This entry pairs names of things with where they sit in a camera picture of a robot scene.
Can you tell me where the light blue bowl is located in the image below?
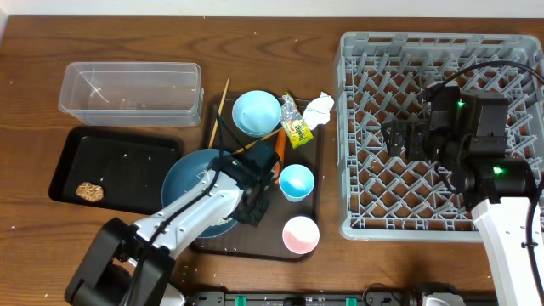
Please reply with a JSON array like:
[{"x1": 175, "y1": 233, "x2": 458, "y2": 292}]
[{"x1": 232, "y1": 90, "x2": 281, "y2": 138}]

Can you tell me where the dark blue plate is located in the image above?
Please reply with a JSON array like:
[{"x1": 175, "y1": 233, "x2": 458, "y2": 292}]
[{"x1": 161, "y1": 149, "x2": 237, "y2": 239}]

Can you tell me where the white napkin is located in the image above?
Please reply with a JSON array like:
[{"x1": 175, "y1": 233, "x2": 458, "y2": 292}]
[{"x1": 303, "y1": 92, "x2": 334, "y2": 130}]

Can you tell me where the brown walnut-like food piece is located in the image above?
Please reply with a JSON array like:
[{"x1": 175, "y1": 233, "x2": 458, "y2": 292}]
[{"x1": 76, "y1": 182, "x2": 105, "y2": 202}]

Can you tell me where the brown serving tray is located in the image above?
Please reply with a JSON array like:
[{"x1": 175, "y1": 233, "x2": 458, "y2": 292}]
[{"x1": 190, "y1": 93, "x2": 324, "y2": 262}]

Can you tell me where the yellow snack wrapper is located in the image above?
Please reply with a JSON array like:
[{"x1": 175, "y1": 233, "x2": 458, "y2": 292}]
[{"x1": 280, "y1": 92, "x2": 314, "y2": 149}]

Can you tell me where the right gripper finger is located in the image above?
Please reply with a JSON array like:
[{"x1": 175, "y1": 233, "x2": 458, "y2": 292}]
[
  {"x1": 405, "y1": 121, "x2": 428, "y2": 161},
  {"x1": 381, "y1": 119, "x2": 407, "y2": 156}
]

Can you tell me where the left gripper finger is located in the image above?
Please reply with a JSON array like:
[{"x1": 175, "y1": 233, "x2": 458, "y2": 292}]
[
  {"x1": 231, "y1": 200, "x2": 254, "y2": 224},
  {"x1": 250, "y1": 188, "x2": 269, "y2": 226}
]

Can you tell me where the pile of white rice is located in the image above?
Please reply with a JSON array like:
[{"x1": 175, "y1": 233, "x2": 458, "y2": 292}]
[{"x1": 213, "y1": 218, "x2": 237, "y2": 227}]

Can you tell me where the small pink cup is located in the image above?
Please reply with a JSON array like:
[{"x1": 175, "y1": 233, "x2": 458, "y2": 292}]
[{"x1": 282, "y1": 216, "x2": 320, "y2": 254}]

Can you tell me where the black mounting rail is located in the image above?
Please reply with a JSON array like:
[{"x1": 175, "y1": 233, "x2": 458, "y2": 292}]
[{"x1": 182, "y1": 290, "x2": 498, "y2": 306}]

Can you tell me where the clear plastic bin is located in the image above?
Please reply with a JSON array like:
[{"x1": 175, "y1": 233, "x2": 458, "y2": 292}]
[{"x1": 59, "y1": 62, "x2": 203, "y2": 127}]

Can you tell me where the grey dishwasher rack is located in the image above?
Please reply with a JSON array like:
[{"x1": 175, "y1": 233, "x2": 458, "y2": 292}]
[{"x1": 334, "y1": 32, "x2": 543, "y2": 242}]

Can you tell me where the small blue cup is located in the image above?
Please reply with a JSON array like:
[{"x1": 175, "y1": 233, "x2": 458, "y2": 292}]
[{"x1": 279, "y1": 164, "x2": 315, "y2": 202}]

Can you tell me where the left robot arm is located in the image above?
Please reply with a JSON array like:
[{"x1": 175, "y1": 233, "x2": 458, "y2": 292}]
[{"x1": 65, "y1": 153, "x2": 279, "y2": 305}]

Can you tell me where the black tray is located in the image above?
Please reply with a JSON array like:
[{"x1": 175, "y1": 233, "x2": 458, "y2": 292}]
[{"x1": 48, "y1": 127, "x2": 183, "y2": 215}]

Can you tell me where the orange carrot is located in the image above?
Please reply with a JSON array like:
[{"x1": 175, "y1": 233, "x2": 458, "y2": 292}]
[{"x1": 274, "y1": 128, "x2": 286, "y2": 184}]

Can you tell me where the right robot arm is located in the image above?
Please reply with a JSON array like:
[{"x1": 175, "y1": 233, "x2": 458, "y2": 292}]
[{"x1": 381, "y1": 84, "x2": 543, "y2": 305}]

